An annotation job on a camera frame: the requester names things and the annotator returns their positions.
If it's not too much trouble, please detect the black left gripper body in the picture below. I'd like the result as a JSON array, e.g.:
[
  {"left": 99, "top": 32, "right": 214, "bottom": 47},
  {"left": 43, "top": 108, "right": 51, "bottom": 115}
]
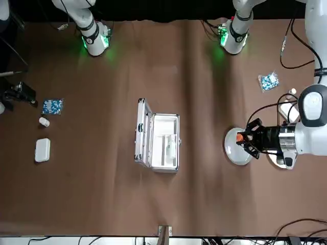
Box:
[{"left": 258, "top": 126, "right": 281, "bottom": 154}]

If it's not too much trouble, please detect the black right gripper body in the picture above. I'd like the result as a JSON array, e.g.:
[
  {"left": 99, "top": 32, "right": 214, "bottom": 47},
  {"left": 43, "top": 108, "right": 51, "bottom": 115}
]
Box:
[{"left": 10, "top": 82, "right": 27, "bottom": 102}]

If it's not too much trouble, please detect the brown iodophor bottle orange cap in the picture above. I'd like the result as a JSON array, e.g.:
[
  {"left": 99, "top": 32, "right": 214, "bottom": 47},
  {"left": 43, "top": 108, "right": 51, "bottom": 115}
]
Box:
[{"left": 236, "top": 132, "right": 254, "bottom": 142}]

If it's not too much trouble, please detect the silver aluminium medical case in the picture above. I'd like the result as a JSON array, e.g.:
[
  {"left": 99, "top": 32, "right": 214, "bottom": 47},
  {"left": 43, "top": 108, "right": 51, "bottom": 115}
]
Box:
[{"left": 134, "top": 97, "right": 181, "bottom": 174}]

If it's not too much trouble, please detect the gray round plate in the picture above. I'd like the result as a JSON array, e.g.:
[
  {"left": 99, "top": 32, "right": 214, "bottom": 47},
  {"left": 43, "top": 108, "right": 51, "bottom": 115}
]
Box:
[{"left": 224, "top": 127, "right": 254, "bottom": 166}]

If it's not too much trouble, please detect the white round plate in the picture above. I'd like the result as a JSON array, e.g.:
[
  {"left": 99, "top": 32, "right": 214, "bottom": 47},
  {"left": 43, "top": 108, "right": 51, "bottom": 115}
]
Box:
[{"left": 267, "top": 152, "right": 288, "bottom": 169}]

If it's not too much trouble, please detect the bag of blue white capsules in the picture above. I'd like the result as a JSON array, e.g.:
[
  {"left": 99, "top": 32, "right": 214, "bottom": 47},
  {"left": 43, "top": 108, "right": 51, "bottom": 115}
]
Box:
[
  {"left": 258, "top": 72, "right": 280, "bottom": 93},
  {"left": 41, "top": 98, "right": 64, "bottom": 115}
]

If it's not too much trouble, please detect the white plastic box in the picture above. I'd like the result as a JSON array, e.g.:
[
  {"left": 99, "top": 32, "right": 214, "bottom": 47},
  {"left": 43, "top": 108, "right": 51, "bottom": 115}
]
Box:
[
  {"left": 34, "top": 138, "right": 51, "bottom": 163},
  {"left": 278, "top": 101, "right": 301, "bottom": 122}
]

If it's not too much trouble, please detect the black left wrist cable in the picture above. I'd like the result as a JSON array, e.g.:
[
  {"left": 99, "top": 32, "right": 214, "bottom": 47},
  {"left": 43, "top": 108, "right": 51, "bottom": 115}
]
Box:
[{"left": 249, "top": 93, "right": 299, "bottom": 133}]

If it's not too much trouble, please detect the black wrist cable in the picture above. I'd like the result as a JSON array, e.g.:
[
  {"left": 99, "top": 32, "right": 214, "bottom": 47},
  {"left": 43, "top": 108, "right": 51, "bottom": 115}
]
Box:
[
  {"left": 0, "top": 33, "right": 29, "bottom": 78},
  {"left": 249, "top": 93, "right": 299, "bottom": 133}
]

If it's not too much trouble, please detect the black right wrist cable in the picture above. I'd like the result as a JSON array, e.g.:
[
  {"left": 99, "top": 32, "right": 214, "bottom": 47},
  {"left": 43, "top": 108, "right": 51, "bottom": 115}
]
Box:
[{"left": 0, "top": 33, "right": 29, "bottom": 78}]

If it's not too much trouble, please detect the aluminium frame rail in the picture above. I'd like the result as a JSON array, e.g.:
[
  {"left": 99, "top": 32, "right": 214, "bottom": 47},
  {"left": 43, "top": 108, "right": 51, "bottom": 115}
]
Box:
[{"left": 10, "top": 0, "right": 26, "bottom": 31}]

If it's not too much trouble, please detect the black cable with silver connector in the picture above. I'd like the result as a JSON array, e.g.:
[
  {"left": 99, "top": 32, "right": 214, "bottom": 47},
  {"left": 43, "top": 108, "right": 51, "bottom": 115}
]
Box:
[{"left": 279, "top": 17, "right": 315, "bottom": 69}]

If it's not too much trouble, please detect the black left base cable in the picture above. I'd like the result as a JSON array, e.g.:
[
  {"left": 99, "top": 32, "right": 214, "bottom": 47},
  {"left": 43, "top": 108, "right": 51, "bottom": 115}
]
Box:
[{"left": 203, "top": 19, "right": 223, "bottom": 36}]

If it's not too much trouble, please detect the aluminium camera post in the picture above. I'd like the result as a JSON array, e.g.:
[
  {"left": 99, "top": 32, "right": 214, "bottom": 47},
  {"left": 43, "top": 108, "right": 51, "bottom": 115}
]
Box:
[{"left": 157, "top": 225, "right": 172, "bottom": 245}]

